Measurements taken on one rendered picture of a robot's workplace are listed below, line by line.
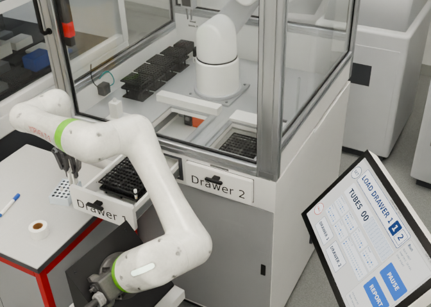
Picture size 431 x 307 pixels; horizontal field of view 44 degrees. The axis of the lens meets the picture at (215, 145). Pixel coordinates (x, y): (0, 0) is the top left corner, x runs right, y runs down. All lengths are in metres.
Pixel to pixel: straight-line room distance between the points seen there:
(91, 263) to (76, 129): 0.42
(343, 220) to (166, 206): 0.54
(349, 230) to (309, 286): 1.28
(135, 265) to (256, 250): 0.81
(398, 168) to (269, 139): 2.00
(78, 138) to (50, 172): 0.85
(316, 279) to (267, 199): 0.98
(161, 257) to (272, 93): 0.64
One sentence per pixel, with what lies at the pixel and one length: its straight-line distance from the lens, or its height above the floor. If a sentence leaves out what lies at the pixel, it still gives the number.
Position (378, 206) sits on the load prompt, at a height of 1.15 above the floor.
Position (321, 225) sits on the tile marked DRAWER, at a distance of 1.73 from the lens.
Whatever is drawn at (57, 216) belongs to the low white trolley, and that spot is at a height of 0.76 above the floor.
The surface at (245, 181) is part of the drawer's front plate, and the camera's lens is 2.01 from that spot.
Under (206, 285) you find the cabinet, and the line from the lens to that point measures 2.57.
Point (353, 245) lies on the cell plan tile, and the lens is 1.61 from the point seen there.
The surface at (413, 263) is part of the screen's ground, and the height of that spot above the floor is 1.15.
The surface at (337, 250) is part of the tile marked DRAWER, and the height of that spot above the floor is 1.01.
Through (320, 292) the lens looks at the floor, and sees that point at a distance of 2.88.
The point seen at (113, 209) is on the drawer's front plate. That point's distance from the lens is 1.99.
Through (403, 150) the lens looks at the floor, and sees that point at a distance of 3.96.
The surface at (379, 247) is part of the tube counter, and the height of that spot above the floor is 1.11.
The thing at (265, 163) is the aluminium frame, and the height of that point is 1.02.
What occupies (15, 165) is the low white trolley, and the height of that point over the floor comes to 0.76.
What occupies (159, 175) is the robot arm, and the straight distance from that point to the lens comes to 1.68.
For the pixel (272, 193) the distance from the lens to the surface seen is 2.01.
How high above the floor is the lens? 2.16
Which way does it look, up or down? 34 degrees down
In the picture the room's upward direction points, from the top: 2 degrees counter-clockwise
